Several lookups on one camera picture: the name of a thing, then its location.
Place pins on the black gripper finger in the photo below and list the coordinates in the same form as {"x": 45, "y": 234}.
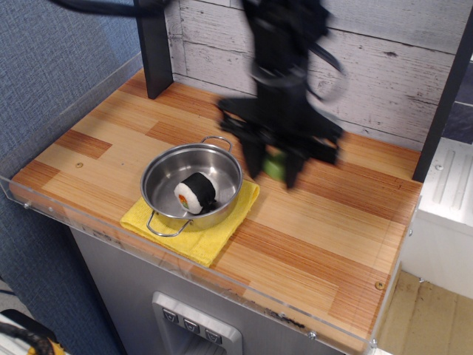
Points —
{"x": 254, "y": 153}
{"x": 293, "y": 164}

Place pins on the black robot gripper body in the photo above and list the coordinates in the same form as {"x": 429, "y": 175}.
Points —
{"x": 281, "y": 116}

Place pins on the green handled grey spatula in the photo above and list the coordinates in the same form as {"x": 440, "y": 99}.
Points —
{"x": 274, "y": 164}

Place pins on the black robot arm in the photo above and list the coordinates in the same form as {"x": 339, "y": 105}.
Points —
{"x": 284, "y": 34}

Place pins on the toy sushi roll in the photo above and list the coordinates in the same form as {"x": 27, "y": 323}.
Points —
{"x": 198, "y": 193}

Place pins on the stainless steel pot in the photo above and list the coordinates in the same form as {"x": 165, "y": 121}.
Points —
{"x": 213, "y": 156}

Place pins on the yellow cloth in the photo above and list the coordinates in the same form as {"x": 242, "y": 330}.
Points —
{"x": 201, "y": 246}

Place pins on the white appliance at right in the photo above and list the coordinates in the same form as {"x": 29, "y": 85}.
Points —
{"x": 438, "y": 247}

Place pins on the clear acrylic table guard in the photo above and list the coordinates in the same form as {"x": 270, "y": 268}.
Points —
{"x": 53, "y": 268}

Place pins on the grey cabinet with dispenser panel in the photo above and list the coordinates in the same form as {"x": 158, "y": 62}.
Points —
{"x": 162, "y": 308}

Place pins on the yellow black object bottom left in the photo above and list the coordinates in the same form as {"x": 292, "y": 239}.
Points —
{"x": 21, "y": 334}

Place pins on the black vertical post right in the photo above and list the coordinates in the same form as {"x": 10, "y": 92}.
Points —
{"x": 447, "y": 99}

